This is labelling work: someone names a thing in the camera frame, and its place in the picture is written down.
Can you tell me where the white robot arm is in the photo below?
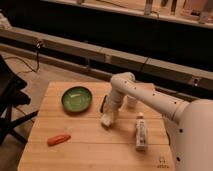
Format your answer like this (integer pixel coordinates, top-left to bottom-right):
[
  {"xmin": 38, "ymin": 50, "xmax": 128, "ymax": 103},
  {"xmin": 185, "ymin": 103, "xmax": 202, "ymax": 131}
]
[{"xmin": 101, "ymin": 72, "xmax": 213, "ymax": 171}]

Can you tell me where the black rectangular block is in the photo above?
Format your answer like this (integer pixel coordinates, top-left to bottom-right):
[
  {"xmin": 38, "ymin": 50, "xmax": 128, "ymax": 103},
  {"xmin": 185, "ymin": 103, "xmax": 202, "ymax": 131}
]
[{"xmin": 100, "ymin": 95, "xmax": 107, "ymax": 113}]

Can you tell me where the white sponge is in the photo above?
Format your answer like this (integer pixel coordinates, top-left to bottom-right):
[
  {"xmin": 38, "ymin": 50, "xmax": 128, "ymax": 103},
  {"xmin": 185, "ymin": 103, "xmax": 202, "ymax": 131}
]
[{"xmin": 100, "ymin": 114, "xmax": 114, "ymax": 127}]

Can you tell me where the white squeeze bottle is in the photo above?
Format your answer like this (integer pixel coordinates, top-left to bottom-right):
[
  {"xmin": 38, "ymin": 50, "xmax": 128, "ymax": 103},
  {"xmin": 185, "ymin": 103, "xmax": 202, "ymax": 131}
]
[{"xmin": 135, "ymin": 112, "xmax": 148, "ymax": 151}]

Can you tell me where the orange carrot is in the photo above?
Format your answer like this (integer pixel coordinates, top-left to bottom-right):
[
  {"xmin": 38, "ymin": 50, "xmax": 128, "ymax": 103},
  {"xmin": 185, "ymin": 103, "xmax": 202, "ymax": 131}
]
[{"xmin": 47, "ymin": 134, "xmax": 71, "ymax": 146}]

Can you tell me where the green bowl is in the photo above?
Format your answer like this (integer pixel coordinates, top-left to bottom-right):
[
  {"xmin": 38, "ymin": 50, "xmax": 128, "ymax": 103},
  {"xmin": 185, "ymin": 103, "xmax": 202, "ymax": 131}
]
[{"xmin": 61, "ymin": 86, "xmax": 93, "ymax": 113}]

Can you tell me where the black office chair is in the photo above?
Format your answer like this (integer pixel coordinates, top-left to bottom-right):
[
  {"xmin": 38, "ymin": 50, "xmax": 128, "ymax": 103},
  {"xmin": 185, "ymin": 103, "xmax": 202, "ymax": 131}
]
[{"xmin": 0, "ymin": 55, "xmax": 38, "ymax": 145}]

